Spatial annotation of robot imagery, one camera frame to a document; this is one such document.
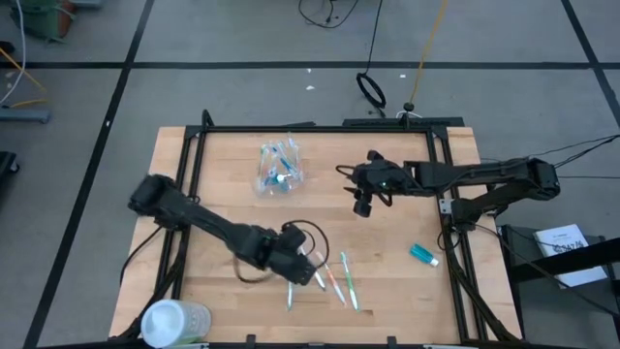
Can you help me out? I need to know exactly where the orange floor cable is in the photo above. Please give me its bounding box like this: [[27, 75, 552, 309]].
[[0, 46, 49, 110]]

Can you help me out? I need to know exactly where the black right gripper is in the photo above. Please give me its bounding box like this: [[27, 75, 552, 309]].
[[344, 161, 414, 218]]

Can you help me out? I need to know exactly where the orange toothbrush in clear wrapper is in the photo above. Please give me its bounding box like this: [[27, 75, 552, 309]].
[[315, 250, 348, 307]]

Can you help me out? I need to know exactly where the black cable bundle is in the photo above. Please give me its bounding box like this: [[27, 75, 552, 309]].
[[479, 133, 620, 181]]

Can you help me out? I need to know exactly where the white floor cable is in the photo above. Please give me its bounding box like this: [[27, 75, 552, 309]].
[[0, 0, 26, 106]]

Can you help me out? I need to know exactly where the white printed booklet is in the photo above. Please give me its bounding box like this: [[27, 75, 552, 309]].
[[532, 223, 608, 288]]

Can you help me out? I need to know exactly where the black chair base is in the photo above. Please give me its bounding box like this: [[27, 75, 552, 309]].
[[0, 150, 20, 195]]

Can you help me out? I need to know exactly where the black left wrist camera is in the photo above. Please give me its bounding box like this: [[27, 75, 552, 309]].
[[279, 222, 308, 252]]

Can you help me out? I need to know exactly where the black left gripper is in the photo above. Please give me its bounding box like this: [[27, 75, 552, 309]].
[[260, 241, 320, 287]]

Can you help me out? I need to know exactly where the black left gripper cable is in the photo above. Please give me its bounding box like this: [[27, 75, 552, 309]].
[[232, 219, 331, 285]]

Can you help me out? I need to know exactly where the yellow hanging cable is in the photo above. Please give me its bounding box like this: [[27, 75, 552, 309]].
[[409, 0, 450, 106]]

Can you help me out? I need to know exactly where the black side cart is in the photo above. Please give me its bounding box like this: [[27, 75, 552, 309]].
[[497, 223, 620, 349]]

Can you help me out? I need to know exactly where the black coiled hanging cable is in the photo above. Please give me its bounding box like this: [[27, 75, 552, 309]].
[[356, 0, 388, 117]]

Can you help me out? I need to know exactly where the clear plastic cup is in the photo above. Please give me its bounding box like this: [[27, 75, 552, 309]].
[[252, 137, 306, 199]]

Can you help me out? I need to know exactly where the black floor cable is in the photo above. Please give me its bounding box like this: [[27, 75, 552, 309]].
[[296, 0, 360, 29]]

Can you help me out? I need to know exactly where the green bag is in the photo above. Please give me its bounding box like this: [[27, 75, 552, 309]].
[[10, 0, 78, 44]]

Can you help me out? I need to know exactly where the black arm base cable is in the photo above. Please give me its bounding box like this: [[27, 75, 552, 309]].
[[119, 225, 164, 288]]

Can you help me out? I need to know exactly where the black metal table frame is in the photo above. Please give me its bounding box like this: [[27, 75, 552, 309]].
[[115, 109, 523, 349]]

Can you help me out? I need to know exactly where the white round wipes tub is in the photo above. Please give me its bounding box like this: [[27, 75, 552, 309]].
[[139, 299, 213, 349]]

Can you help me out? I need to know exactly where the grey metal stand foot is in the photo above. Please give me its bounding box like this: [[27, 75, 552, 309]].
[[0, 107, 51, 125]]

